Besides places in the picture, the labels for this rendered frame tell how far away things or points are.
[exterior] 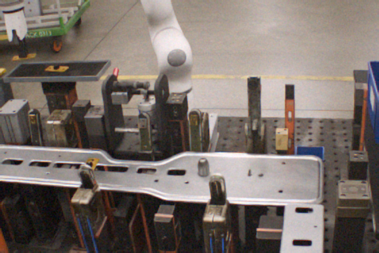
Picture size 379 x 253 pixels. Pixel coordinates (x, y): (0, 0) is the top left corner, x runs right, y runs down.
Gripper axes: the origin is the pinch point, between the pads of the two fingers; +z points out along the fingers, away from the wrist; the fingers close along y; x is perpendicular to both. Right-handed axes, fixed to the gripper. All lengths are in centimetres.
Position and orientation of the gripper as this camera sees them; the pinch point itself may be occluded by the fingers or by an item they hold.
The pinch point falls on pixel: (22, 51)
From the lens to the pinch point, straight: 187.9
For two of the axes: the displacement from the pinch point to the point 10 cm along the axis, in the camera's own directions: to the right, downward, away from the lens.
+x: 9.9, -1.2, 0.2
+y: 0.7, 4.9, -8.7
